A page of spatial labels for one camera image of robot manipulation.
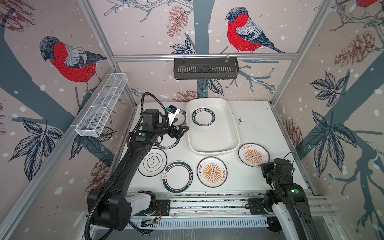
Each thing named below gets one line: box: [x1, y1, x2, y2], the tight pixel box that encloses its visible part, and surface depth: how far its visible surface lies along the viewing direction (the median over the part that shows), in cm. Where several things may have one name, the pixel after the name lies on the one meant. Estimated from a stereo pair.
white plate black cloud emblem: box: [137, 148, 168, 177], surface depth 90 cm
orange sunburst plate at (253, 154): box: [238, 142, 271, 168], surface depth 90 cm
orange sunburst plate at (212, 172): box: [196, 156, 228, 188], surface depth 87 cm
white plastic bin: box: [186, 97, 240, 156], surface depth 107 cm
